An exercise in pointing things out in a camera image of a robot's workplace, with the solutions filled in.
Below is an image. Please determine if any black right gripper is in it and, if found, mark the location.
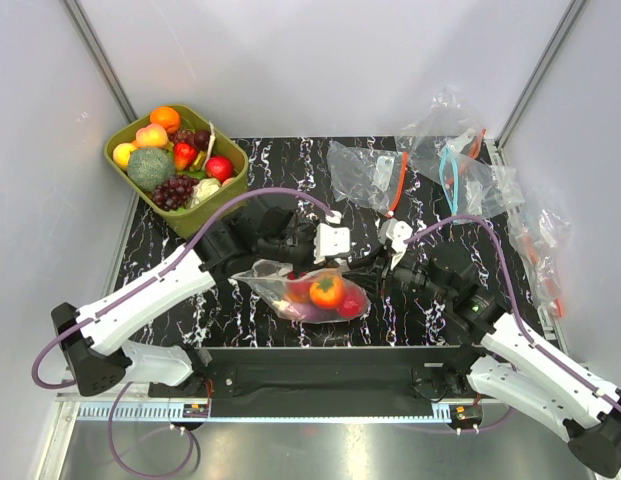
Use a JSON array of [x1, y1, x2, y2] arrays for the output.
[[341, 242, 453, 303]]

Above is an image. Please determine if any red apple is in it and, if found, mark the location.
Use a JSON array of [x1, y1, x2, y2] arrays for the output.
[[337, 286, 368, 320], [286, 280, 312, 303], [204, 156, 235, 183]]

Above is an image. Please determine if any dotted clear zip bag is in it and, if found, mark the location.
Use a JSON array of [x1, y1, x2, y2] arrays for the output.
[[233, 260, 370, 324]]

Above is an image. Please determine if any purple onion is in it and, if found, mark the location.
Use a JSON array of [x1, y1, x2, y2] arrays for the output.
[[281, 303, 335, 323]]

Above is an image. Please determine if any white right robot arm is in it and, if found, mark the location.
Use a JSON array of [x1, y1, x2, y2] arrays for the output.
[[373, 253, 621, 478]]

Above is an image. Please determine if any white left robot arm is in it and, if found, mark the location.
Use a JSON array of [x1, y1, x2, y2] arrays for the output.
[[51, 207, 319, 397]]

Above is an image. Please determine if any blue zipper clear bag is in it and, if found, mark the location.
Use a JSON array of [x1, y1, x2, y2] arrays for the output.
[[438, 146, 525, 219]]

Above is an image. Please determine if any red zipper clear bag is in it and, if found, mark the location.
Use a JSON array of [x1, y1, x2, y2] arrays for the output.
[[326, 141, 423, 220]]

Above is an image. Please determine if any crumpled clear bag pile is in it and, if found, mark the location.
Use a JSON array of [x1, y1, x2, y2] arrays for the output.
[[395, 88, 570, 318]]

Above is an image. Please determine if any black marbled table mat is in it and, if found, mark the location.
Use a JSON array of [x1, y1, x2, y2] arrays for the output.
[[109, 137, 541, 348]]

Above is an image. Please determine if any white cauliflower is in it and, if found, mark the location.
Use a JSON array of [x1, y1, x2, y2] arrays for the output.
[[188, 178, 221, 208]]

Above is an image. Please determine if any red apple in bin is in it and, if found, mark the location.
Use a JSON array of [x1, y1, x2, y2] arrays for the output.
[[204, 156, 235, 183]]

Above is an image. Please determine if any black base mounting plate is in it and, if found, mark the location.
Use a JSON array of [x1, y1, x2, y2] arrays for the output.
[[149, 345, 487, 401]]

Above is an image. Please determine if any olive yellow block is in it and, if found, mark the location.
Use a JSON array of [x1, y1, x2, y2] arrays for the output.
[[190, 152, 206, 170]]

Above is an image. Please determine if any dark purple grape bunch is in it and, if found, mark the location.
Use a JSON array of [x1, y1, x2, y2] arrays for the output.
[[151, 175, 199, 211]]

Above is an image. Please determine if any red orange fruit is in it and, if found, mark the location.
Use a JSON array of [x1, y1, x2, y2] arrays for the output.
[[173, 142, 199, 171]]

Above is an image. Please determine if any dark plum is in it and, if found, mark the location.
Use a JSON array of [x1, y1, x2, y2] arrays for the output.
[[192, 130, 211, 150]]

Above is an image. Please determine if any green broccoli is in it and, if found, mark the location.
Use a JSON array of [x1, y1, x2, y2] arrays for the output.
[[127, 147, 176, 192]]

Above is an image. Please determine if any pink yellow peach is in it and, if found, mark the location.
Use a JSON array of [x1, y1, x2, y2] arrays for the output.
[[134, 123, 169, 148]]

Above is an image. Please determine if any orange at bin back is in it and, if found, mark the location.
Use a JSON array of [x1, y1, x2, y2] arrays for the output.
[[149, 106, 181, 134]]

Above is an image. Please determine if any yellow lemon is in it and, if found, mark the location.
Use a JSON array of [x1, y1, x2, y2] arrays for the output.
[[112, 142, 137, 171]]

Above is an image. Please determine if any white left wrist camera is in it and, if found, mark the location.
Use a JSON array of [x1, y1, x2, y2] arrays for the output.
[[313, 210, 351, 265]]

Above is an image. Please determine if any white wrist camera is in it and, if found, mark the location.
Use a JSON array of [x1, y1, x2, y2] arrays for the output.
[[378, 218, 413, 270], [313, 210, 351, 265]]

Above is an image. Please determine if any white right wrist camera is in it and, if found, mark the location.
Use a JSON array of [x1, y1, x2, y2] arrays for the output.
[[378, 218, 413, 270]]

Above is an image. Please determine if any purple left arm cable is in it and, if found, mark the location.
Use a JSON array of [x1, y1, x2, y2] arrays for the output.
[[30, 187, 341, 476]]

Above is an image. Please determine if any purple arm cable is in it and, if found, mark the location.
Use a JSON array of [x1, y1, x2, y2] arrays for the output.
[[402, 213, 621, 431], [30, 187, 341, 476]]

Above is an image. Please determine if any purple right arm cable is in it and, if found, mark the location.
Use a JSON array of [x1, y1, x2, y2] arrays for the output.
[[402, 213, 621, 431]]

